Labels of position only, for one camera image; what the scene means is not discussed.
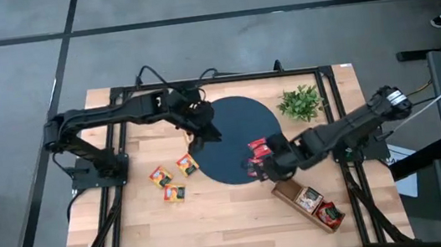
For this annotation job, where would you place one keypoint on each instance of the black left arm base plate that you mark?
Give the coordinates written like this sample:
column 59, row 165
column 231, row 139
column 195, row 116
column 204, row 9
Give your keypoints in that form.
column 84, row 182

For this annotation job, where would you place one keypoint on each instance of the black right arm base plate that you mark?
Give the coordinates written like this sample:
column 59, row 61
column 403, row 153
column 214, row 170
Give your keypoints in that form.
column 375, row 151

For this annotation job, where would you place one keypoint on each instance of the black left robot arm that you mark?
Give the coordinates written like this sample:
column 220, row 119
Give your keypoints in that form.
column 118, row 113

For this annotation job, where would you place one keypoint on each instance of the wooden compartment tray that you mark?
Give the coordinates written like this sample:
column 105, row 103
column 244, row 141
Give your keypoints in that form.
column 286, row 193

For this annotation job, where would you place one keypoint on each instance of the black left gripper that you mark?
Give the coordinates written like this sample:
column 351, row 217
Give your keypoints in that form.
column 196, row 116

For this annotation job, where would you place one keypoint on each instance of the green plant in white pot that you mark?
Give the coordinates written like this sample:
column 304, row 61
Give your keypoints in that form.
column 300, row 104

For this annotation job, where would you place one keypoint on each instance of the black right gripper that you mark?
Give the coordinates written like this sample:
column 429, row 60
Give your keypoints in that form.
column 286, row 157

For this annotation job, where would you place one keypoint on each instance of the round dark blue woven mat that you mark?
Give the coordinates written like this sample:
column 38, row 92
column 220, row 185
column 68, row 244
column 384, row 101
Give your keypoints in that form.
column 241, row 121

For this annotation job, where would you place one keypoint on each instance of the white paper sheet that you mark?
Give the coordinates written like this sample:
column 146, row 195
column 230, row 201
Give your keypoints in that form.
column 407, row 187

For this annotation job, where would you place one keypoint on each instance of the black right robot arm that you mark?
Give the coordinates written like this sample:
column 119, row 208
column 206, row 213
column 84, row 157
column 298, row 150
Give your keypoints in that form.
column 351, row 124

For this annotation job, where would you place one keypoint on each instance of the beige vanilla tea bag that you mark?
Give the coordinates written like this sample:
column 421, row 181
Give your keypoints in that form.
column 309, row 200

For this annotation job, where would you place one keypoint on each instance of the black floor foot bar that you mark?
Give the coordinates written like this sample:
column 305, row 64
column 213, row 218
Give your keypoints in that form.
column 410, row 56

